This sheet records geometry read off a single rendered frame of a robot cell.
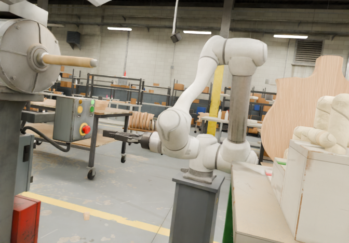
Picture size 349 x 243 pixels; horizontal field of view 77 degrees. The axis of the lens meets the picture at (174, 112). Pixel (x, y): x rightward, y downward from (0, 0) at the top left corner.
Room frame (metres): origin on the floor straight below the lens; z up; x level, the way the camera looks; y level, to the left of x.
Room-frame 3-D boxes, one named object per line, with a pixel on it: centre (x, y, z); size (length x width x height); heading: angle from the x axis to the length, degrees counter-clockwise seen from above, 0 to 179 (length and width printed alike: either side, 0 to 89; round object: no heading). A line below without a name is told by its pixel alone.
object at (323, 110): (0.49, -0.33, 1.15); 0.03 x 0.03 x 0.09
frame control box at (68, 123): (1.03, 0.54, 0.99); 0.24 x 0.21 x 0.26; 76
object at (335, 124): (0.41, -0.31, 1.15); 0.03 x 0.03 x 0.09
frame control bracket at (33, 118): (0.98, 0.55, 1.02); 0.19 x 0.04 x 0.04; 166
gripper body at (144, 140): (0.96, 0.13, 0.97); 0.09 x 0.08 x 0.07; 76
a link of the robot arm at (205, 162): (1.37, -0.22, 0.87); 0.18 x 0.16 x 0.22; 64
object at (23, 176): (0.98, 0.71, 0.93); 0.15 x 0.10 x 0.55; 76
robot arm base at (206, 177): (1.38, -0.19, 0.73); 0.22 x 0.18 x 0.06; 69
